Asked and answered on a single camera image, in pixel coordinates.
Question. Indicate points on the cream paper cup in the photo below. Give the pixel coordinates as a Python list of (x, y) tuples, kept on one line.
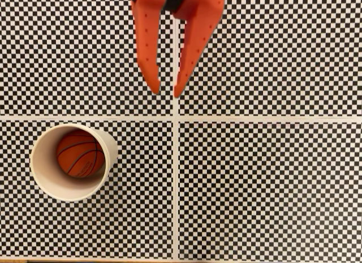
[(45, 175)]

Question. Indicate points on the orange mini basketball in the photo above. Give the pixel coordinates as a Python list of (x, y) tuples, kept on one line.
[(80, 155)]

